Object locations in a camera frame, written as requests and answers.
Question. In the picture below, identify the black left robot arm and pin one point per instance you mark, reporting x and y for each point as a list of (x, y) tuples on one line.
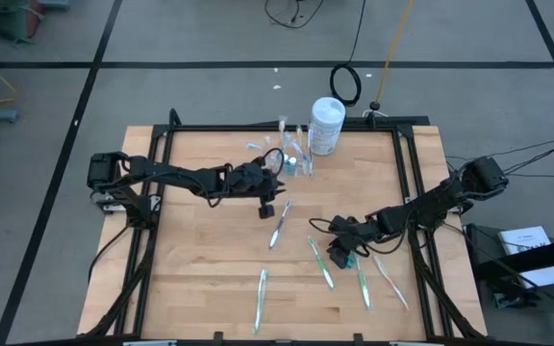
[(161, 173)]

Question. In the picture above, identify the green bag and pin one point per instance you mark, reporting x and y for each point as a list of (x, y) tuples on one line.
[(12, 19)]

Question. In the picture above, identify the black cart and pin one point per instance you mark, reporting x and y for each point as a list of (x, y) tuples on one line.
[(522, 274)]

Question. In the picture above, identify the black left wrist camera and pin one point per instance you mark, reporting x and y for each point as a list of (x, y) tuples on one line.
[(266, 210)]

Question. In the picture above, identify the teal toothpaste tube white cap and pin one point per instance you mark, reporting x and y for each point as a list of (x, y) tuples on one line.
[(290, 165)]

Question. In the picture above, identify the white booklet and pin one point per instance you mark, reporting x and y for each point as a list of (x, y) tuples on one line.
[(532, 254)]

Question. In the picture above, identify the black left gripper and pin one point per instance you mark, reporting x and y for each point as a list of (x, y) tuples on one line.
[(250, 180)]

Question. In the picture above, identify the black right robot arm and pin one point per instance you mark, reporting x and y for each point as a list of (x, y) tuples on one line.
[(431, 202)]

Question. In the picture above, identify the purple white toothbrush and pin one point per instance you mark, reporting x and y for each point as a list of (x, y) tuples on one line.
[(279, 226)]

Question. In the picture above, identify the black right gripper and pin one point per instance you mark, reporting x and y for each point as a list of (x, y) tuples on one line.
[(361, 235)]

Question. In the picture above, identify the light blue toothbrush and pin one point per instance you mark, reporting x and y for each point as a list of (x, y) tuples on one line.
[(254, 146)]

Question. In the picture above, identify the clear acrylic organizer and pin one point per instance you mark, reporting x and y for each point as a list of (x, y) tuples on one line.
[(301, 168)]

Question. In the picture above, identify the black aluminium table frame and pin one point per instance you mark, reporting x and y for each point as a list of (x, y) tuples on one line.
[(209, 128)]

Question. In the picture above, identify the white disinfectant wipes canister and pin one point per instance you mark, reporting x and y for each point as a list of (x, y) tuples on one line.
[(327, 127)]

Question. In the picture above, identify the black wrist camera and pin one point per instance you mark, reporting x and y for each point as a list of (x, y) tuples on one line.
[(266, 210), (338, 223)]

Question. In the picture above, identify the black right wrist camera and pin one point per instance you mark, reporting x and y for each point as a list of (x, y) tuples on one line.
[(338, 223)]

